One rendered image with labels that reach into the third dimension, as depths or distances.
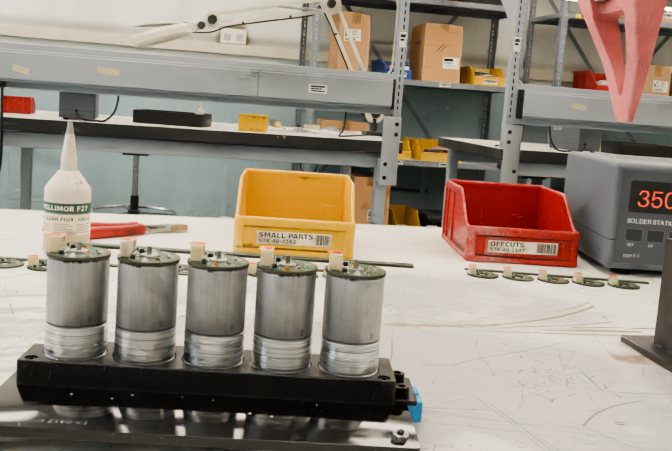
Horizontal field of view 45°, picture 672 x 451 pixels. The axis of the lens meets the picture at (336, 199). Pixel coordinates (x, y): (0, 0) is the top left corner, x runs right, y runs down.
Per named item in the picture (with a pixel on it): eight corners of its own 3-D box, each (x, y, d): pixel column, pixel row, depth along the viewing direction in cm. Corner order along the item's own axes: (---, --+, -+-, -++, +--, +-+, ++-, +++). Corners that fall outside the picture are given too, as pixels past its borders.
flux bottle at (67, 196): (36, 255, 59) (40, 120, 58) (49, 246, 63) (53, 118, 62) (83, 257, 60) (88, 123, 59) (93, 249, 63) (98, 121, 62)
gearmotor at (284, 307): (309, 395, 32) (318, 271, 32) (247, 392, 32) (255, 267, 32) (308, 375, 35) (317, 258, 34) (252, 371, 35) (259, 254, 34)
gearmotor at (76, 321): (97, 383, 32) (102, 257, 31) (34, 380, 32) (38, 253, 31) (112, 363, 34) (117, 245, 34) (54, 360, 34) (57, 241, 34)
